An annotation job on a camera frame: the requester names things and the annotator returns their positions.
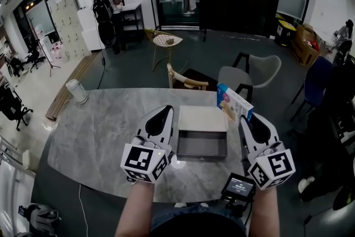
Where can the small black display screen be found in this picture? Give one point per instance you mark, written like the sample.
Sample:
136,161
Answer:
238,187

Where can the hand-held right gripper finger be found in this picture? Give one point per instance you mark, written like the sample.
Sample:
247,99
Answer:
246,138
273,136

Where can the person's white shoe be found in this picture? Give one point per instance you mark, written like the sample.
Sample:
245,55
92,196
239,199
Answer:
305,183
180,204
203,204

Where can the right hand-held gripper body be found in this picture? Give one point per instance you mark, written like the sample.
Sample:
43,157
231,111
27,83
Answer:
277,165

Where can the person's blue jeans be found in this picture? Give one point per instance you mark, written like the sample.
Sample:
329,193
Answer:
166,216

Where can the wooden armchair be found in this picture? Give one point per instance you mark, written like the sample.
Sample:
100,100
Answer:
177,75

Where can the black clothes rack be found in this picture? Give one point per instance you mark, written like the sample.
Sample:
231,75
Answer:
177,27

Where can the person's black shirt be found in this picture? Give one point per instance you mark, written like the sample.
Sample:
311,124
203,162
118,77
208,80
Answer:
199,226

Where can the cardboard box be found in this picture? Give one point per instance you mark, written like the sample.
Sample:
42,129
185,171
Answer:
303,48

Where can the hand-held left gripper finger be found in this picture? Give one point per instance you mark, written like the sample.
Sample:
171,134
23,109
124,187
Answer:
142,129
169,133

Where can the blue white carton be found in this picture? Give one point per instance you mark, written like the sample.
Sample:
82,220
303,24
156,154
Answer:
235,104

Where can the person's right forearm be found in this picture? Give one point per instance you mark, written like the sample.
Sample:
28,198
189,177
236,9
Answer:
264,211

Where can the grey box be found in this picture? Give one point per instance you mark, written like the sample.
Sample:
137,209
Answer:
202,119

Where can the person's left forearm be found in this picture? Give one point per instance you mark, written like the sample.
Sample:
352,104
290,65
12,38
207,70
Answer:
136,208

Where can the grey chair black legs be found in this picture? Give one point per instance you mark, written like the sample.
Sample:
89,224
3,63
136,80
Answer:
263,69

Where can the grey backpack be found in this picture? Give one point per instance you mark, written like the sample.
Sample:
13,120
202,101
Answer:
41,217

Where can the white cabinet stack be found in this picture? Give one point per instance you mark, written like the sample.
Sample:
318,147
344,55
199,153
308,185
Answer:
90,22

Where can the white locker cabinet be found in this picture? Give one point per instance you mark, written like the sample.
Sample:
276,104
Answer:
68,27

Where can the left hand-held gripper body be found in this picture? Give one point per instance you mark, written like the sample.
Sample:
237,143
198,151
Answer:
138,159

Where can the yellow black bin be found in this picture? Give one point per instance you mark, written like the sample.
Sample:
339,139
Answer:
285,33

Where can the black office chair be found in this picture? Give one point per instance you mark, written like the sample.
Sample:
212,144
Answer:
33,54
11,108

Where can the blue chair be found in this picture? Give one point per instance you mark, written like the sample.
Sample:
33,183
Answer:
316,83

